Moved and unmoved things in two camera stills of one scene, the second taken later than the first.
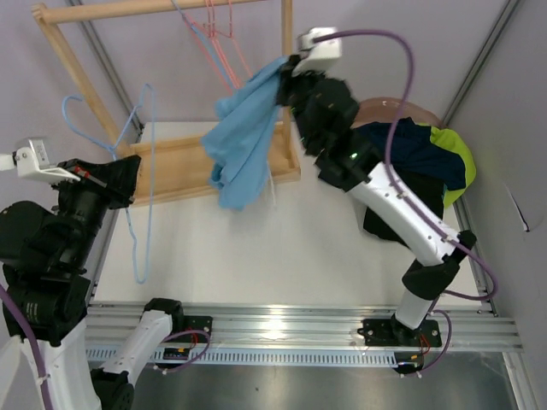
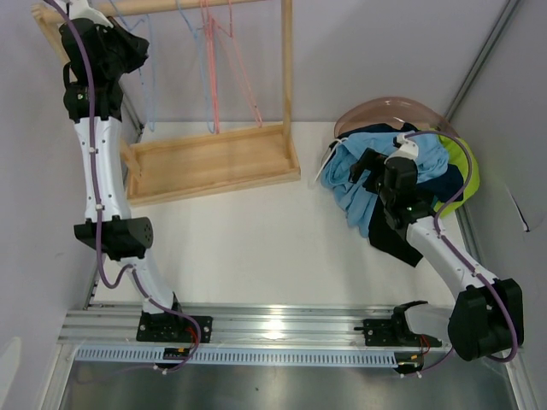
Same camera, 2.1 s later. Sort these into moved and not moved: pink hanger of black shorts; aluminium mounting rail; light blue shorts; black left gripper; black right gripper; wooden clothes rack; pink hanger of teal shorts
Moved: pink hanger of teal shorts; black left gripper; pink hanger of black shorts; light blue shorts; black right gripper
Not moved: wooden clothes rack; aluminium mounting rail
